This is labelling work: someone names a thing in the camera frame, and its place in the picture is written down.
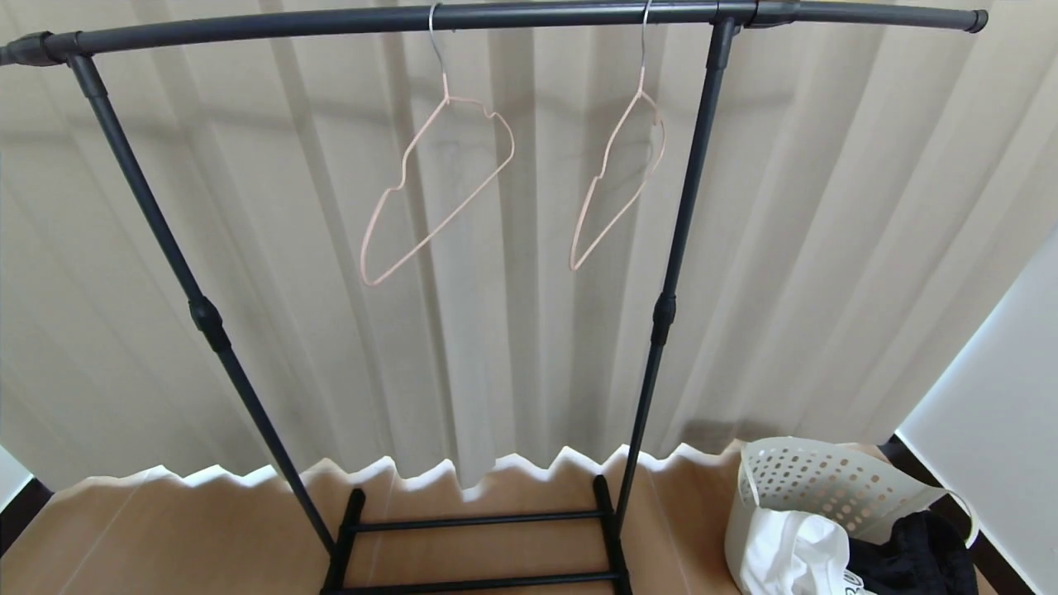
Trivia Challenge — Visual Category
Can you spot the black garment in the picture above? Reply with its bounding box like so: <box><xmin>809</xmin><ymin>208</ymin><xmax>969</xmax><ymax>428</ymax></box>
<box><xmin>847</xmin><ymin>510</ymin><xmax>980</xmax><ymax>595</ymax></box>

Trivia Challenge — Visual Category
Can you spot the white printed t-shirt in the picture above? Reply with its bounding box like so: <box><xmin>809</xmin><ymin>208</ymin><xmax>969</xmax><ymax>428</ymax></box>
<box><xmin>738</xmin><ymin>507</ymin><xmax>877</xmax><ymax>595</ymax></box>

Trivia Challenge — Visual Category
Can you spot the white laundry basket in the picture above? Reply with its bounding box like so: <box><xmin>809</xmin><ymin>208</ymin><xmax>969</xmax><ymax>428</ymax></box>
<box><xmin>724</xmin><ymin>436</ymin><xmax>980</xmax><ymax>595</ymax></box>

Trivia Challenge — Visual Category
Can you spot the black clothes rack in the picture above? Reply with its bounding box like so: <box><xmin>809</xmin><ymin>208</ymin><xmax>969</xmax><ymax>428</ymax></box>
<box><xmin>0</xmin><ymin>0</ymin><xmax>989</xmax><ymax>595</ymax></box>

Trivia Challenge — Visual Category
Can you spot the pink clothes hanger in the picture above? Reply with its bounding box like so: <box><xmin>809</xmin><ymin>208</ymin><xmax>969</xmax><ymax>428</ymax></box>
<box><xmin>360</xmin><ymin>2</ymin><xmax>516</xmax><ymax>288</ymax></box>
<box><xmin>569</xmin><ymin>0</ymin><xmax>667</xmax><ymax>272</ymax></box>

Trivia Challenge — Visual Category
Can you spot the beige curtain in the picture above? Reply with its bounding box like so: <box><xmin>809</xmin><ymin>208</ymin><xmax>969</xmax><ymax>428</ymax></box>
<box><xmin>0</xmin><ymin>0</ymin><xmax>1058</xmax><ymax>497</ymax></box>

